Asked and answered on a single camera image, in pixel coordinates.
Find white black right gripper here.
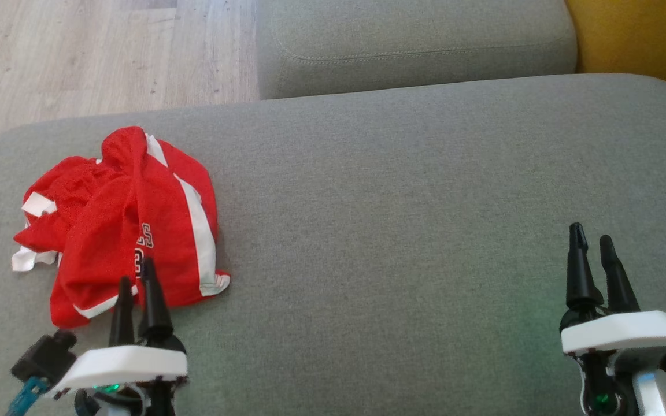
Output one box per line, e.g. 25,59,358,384
560,222,666,416

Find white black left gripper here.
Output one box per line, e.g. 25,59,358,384
50,257,190,416

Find red shorts white side stripe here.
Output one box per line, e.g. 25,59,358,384
50,126,231,329

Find red jersey white sleeves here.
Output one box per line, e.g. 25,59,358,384
12,155,137,289

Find yellow sofa backrest cushion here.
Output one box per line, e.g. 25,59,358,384
564,0,666,108

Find black left cable teal plug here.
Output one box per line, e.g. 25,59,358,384
5,376,46,416

